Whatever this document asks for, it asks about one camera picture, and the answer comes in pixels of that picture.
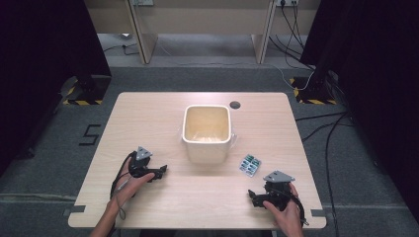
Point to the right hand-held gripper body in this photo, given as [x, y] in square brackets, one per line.
[276, 192]

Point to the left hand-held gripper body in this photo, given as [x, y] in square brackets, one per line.
[140, 167]

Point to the blister pack of capsules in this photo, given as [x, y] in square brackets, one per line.
[250, 165]

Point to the black curtain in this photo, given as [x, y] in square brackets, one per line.
[378, 65]
[39, 65]

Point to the light wooden desk frame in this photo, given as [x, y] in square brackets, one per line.
[204, 16]

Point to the person's left hand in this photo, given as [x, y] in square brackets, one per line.
[126, 189]

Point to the white square bin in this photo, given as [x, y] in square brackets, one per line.
[207, 153]

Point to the stand base with hazard tape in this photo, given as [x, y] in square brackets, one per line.
[87, 92]
[313, 94]

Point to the wall power socket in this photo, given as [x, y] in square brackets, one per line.
[141, 2]
[287, 2]

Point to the person's right hand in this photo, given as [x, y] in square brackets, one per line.
[289, 217]

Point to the small white adapter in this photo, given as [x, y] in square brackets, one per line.
[125, 35]

